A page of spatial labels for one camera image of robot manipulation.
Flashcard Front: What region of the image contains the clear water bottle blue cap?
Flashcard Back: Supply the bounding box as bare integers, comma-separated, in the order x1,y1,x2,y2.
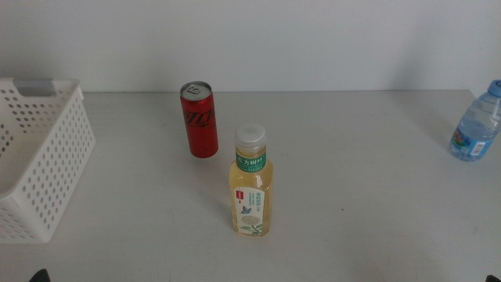
449,79,501,163

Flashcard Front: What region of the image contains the red soda can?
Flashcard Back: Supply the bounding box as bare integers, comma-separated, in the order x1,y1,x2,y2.
179,81,220,159

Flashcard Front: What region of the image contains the yellow tea bottle green label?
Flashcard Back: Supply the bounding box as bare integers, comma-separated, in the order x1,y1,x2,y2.
229,122,275,238

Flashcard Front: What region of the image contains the white perforated plastic basket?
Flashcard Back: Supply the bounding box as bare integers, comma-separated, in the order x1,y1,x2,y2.
0,77,96,244

